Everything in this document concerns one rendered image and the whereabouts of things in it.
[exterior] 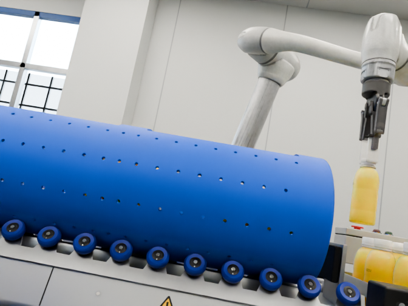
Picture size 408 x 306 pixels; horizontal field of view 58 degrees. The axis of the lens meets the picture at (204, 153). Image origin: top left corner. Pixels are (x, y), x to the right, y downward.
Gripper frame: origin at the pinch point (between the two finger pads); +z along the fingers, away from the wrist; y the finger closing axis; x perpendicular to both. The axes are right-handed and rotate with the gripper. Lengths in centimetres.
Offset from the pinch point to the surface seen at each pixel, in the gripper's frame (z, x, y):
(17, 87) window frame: -73, -272, -269
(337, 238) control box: 25.0, -1.3, -13.5
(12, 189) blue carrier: 27, -80, 30
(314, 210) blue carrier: 20.7, -21.0, 30.7
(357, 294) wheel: 34.7, -10.2, 27.5
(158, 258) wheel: 35, -49, 28
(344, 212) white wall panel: -2, 82, -253
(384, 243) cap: 24.3, -0.5, 15.4
